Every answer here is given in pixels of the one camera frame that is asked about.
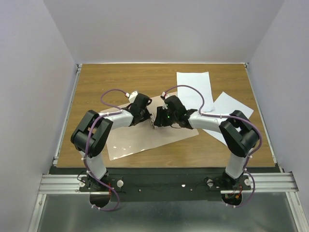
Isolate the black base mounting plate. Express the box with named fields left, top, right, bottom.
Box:
left=79, top=168, right=256, bottom=207

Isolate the beige paper folder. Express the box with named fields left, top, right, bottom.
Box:
left=98, top=94, right=200, bottom=161

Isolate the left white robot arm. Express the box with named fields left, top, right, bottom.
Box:
left=70, top=91, right=152, bottom=191

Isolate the metal folder clip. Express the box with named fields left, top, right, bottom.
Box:
left=149, top=114, right=156, bottom=129

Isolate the white paper sheet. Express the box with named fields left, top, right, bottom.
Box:
left=202, top=91, right=254, bottom=146
left=176, top=71, right=215, bottom=113

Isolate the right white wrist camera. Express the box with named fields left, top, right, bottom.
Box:
left=161, top=92, right=170, bottom=109

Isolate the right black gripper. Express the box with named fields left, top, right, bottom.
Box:
left=153, top=106, right=178, bottom=127

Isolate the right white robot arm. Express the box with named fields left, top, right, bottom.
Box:
left=154, top=92, right=262, bottom=189

